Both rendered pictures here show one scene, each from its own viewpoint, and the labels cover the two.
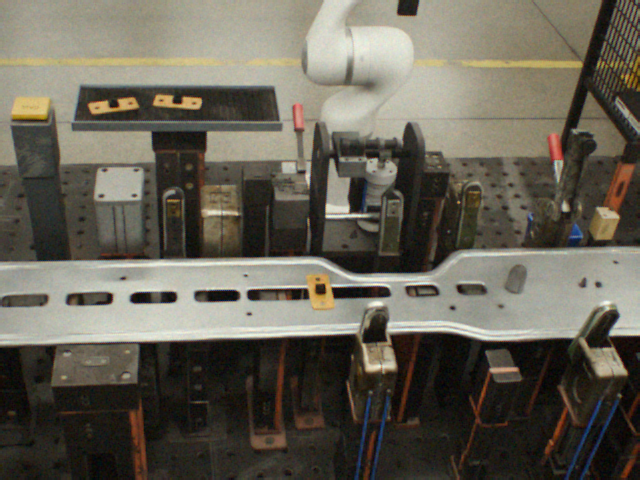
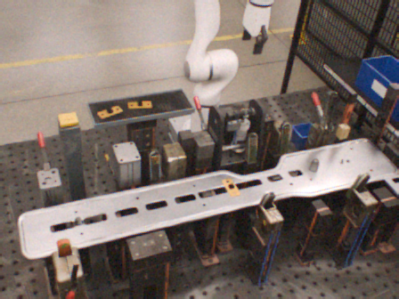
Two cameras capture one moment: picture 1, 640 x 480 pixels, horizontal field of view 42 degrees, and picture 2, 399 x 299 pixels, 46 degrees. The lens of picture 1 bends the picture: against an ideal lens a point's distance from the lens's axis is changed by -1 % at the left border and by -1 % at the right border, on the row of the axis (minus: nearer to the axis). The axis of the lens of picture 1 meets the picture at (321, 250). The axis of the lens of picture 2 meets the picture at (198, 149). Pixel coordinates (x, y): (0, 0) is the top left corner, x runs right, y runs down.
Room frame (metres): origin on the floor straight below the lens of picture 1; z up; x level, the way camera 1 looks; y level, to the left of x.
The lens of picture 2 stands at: (-0.07, 0.40, 2.17)
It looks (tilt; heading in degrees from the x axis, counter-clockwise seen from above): 41 degrees down; 346
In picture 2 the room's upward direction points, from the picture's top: 6 degrees clockwise
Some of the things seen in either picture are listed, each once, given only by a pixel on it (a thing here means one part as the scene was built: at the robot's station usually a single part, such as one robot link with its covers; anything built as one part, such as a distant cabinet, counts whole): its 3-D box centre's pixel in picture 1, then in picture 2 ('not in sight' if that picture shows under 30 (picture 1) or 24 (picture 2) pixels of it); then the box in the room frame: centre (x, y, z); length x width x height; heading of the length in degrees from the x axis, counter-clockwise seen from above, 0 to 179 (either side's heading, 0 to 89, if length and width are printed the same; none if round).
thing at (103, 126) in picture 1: (178, 107); (141, 107); (1.33, 0.28, 1.16); 0.37 x 0.14 x 0.02; 101
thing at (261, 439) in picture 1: (268, 359); (206, 222); (1.03, 0.07, 0.84); 0.17 x 0.06 x 0.29; 11
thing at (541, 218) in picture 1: (535, 276); (311, 158); (1.30, -0.43, 0.88); 0.07 x 0.06 x 0.35; 11
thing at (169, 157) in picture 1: (181, 209); (141, 155); (1.33, 0.28, 0.92); 0.10 x 0.08 x 0.45; 101
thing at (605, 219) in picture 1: (580, 286); (332, 160); (1.28, -0.52, 0.88); 0.04 x 0.04 x 0.36; 11
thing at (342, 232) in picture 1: (356, 239); (231, 157); (1.27, -0.06, 0.94); 0.18 x 0.13 x 0.49; 101
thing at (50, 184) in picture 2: not in sight; (55, 214); (1.10, 0.61, 0.88); 0.11 x 0.10 x 0.36; 11
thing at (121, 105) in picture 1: (113, 104); (109, 111); (1.30, 0.40, 1.17); 0.08 x 0.04 x 0.01; 117
